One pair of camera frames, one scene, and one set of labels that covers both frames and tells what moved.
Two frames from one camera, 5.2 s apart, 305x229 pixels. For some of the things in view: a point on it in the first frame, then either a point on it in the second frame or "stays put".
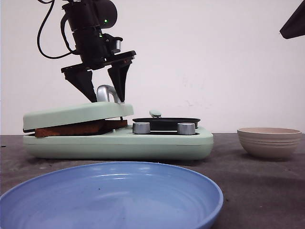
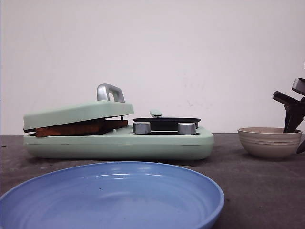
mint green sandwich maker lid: x=101 y=109 stays put
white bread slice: x=89 y=128 stays put
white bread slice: x=112 y=124 stays put
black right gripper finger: x=295 y=26 → x=295 y=110
